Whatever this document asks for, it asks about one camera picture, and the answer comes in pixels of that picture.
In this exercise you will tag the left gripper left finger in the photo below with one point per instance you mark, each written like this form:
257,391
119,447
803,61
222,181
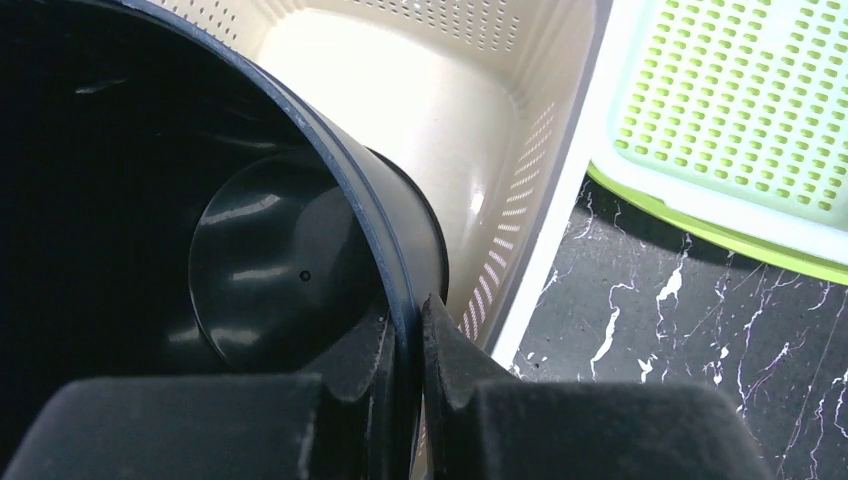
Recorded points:
333,419

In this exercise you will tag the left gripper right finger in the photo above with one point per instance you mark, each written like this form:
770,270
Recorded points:
484,423

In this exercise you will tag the large dark blue bucket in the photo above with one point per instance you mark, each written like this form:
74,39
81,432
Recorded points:
168,208

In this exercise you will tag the cream perforated laundry basket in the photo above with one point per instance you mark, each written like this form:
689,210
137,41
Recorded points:
477,101

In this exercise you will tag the green and white strainer basket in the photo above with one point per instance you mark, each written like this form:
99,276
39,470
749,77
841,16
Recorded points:
728,119

